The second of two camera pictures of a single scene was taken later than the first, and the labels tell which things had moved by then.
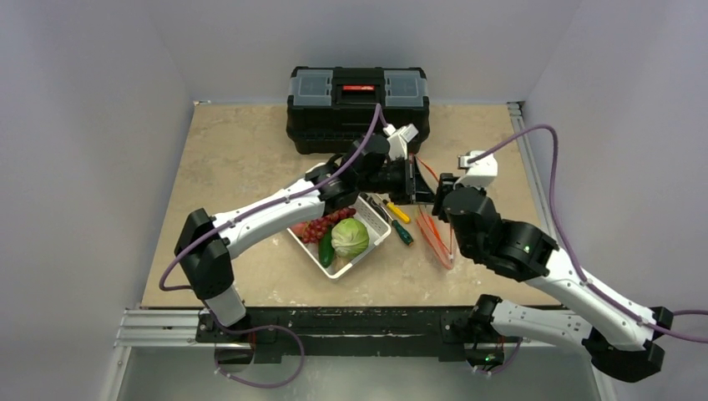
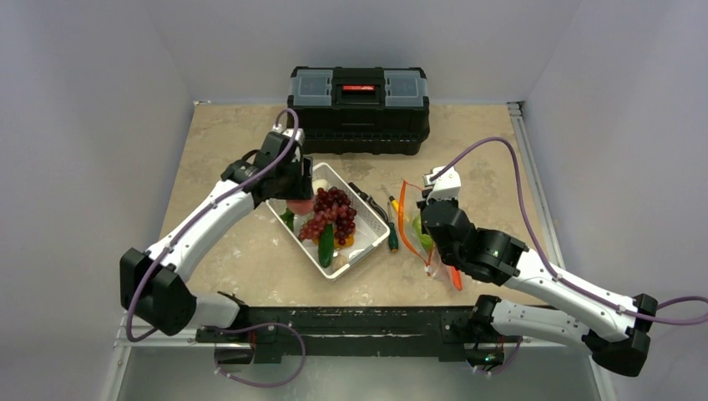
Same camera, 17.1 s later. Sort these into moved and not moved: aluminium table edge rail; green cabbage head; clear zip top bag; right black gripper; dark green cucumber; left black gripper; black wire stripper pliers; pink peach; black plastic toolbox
Moved: pink peach; right black gripper; green cabbage head; clear zip top bag; left black gripper
Not moved: aluminium table edge rail; black wire stripper pliers; dark green cucumber; black plastic toolbox
